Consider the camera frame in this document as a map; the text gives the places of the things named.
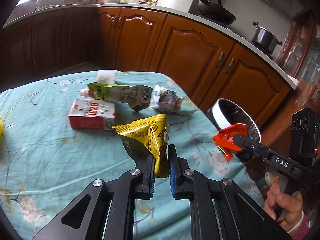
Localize brown wooden kitchen cabinets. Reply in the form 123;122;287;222
1;5;296;125

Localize red orange foil wrapper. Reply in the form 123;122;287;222
213;123;248;163

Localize silver crumpled wrapper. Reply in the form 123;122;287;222
149;85;183;113

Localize person's right hand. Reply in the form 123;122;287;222
263;182;303;231

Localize steel cooking pot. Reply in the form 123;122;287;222
251;21;283;55

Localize red white 1928 carton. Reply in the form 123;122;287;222
68;99;116;131

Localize white sponge block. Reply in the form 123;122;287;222
96;70;116;85

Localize yellow snack bag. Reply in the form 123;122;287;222
113;113;170;178

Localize pink sleeve forearm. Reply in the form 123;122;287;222
287;211;310;240

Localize yellow foam fruit net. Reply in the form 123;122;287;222
0;118;4;145

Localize black camera box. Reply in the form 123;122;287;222
289;107;319;167

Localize black wok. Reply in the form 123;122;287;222
198;0;236;25

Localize teal floral tablecloth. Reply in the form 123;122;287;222
1;71;263;239

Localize white black trash bin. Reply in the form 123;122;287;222
206;98;261;163

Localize green white drink pouch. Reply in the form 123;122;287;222
80;82;153;112

